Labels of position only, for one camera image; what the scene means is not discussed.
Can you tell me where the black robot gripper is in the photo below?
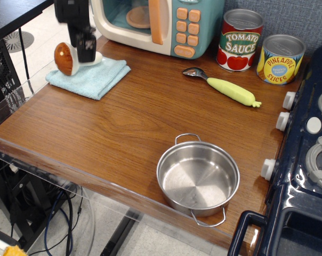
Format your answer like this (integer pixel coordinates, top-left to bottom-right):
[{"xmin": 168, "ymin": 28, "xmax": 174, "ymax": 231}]
[{"xmin": 54, "ymin": 0, "xmax": 96, "ymax": 63}]

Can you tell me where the plush mushroom toy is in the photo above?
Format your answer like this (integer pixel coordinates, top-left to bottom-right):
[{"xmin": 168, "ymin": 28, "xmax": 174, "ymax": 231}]
[{"xmin": 54, "ymin": 42, "xmax": 103, "ymax": 76}]

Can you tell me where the light blue folded cloth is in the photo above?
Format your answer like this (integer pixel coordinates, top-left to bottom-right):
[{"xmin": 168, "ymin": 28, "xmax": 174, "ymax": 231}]
[{"xmin": 46, "ymin": 57, "xmax": 131, "ymax": 100}]

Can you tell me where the black desk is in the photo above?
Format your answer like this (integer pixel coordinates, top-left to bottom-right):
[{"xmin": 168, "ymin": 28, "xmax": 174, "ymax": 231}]
[{"xmin": 0, "ymin": 0, "xmax": 55, "ymax": 46}]

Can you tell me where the black computer tower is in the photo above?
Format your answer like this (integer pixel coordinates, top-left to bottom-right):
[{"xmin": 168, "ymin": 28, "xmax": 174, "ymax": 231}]
[{"xmin": 0, "ymin": 39, "xmax": 21, "ymax": 102}]

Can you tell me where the toy microwave oven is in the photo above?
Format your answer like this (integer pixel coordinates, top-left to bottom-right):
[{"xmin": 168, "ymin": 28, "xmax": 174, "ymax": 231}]
[{"xmin": 91, "ymin": 0, "xmax": 225, "ymax": 59}]

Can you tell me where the clear acrylic guard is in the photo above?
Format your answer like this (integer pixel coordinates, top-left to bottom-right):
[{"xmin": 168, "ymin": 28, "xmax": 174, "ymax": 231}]
[{"xmin": 0, "ymin": 37, "xmax": 231, "ymax": 244}]

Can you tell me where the tomato sauce can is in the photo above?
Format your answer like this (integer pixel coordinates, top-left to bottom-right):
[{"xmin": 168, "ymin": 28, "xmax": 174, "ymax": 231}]
[{"xmin": 216, "ymin": 9, "xmax": 264, "ymax": 71}]

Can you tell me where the stainless steel pot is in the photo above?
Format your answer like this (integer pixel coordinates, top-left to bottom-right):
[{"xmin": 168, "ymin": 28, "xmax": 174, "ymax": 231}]
[{"xmin": 156, "ymin": 135, "xmax": 240, "ymax": 228}]

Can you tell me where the pineapple slices can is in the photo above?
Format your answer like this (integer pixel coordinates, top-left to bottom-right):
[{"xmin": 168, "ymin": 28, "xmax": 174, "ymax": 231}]
[{"xmin": 256, "ymin": 34, "xmax": 306, "ymax": 85}]

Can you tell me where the dark blue toy stove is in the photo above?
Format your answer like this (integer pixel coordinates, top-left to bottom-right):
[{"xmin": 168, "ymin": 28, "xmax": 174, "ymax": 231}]
[{"xmin": 228, "ymin": 46, "xmax": 322, "ymax": 255}]

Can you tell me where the spoon with green handle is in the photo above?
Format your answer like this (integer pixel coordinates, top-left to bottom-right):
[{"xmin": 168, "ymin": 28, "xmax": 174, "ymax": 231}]
[{"xmin": 182, "ymin": 67, "xmax": 262, "ymax": 108}]

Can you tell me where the blue cable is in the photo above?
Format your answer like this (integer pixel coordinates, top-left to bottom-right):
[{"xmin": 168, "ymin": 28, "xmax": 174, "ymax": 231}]
[{"xmin": 44, "ymin": 190, "xmax": 74, "ymax": 256}]

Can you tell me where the black cable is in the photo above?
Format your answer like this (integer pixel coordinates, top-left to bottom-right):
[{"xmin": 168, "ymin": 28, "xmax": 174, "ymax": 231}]
[{"xmin": 27, "ymin": 186, "xmax": 84, "ymax": 256}]

